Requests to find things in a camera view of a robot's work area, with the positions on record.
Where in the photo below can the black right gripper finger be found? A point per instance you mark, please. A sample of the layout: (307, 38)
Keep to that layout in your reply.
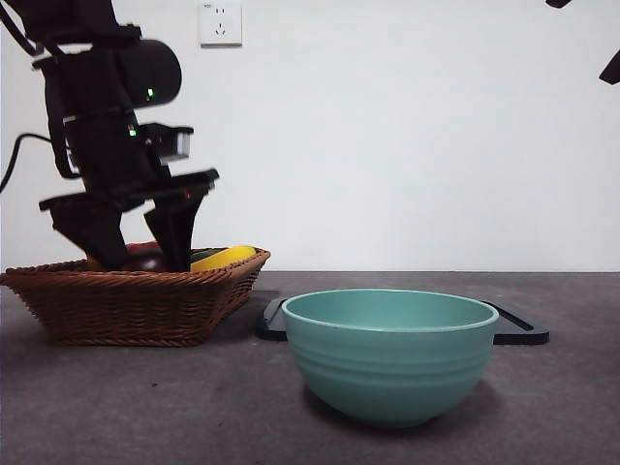
(611, 70)
(561, 2)

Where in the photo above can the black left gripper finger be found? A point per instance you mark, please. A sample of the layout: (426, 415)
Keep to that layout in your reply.
(92, 232)
(176, 232)

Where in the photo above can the dark purple plum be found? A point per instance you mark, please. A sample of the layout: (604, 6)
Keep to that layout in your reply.
(145, 262)

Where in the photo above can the teal bowl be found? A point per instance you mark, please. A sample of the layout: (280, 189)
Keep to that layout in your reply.
(387, 368)

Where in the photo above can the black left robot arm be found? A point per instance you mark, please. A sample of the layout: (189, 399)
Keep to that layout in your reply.
(97, 72)

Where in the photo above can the dark green vegetable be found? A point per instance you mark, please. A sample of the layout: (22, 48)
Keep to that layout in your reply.
(206, 254)

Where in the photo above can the red apple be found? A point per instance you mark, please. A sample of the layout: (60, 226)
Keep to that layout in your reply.
(143, 248)

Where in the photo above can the brown wicker basket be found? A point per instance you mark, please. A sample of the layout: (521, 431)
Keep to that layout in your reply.
(126, 310)

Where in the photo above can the dark rectangular tray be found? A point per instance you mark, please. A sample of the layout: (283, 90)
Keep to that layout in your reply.
(518, 334)

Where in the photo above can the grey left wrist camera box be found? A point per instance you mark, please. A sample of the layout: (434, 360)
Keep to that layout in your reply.
(169, 140)

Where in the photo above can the white wall socket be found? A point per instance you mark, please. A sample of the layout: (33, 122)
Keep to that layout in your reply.
(221, 24)

